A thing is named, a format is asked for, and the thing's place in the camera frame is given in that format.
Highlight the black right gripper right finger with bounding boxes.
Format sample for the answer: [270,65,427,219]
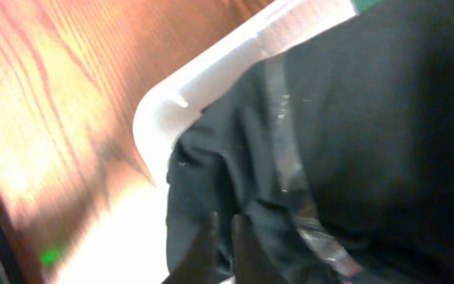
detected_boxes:
[232,215,286,284]

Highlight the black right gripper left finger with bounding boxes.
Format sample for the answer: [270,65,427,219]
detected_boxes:
[162,212,219,284]

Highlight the black garment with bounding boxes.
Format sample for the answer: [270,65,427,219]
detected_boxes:
[166,1,454,283]

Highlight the dark green garment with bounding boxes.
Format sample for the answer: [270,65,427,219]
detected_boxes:
[352,0,383,13]

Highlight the clear plastic storage bin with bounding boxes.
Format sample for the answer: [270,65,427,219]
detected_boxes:
[132,0,357,189]

